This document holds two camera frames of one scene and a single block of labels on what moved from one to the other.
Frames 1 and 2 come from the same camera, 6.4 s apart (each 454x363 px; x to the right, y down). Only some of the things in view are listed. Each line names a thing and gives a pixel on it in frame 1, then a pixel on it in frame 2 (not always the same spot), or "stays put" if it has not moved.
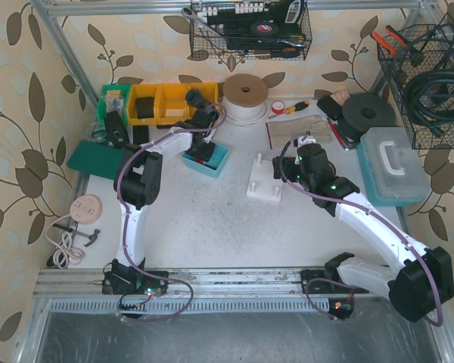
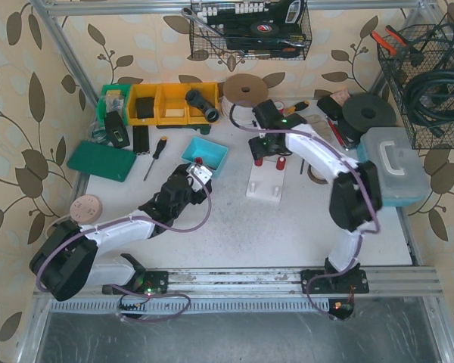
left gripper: [203, 150] → [191, 183]
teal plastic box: [213, 166] stays put
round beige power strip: [85, 209] stays put
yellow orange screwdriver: [292, 110] stays put
